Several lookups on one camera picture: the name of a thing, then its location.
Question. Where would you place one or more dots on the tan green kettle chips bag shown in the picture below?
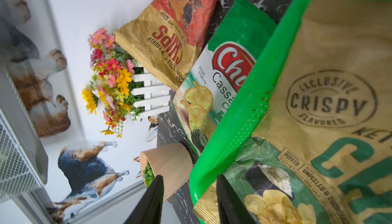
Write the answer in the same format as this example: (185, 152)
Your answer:
(318, 126)

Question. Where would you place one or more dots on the white fence flower planter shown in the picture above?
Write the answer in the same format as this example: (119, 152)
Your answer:
(113, 83)

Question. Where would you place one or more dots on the tan red kettle chips bag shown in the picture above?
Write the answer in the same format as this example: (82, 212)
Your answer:
(167, 37)

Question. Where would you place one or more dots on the green white cassava chips bag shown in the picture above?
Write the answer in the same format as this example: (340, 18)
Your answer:
(220, 71)

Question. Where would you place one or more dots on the pink pot with green plant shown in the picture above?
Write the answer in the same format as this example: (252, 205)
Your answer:
(173, 162)

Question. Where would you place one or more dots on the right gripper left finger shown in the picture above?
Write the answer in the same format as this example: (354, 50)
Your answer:
(149, 208)

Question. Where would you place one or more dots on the green plastic basket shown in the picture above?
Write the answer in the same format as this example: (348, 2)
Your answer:
(275, 80)

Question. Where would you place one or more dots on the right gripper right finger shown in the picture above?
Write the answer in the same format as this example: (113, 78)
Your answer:
(231, 209)

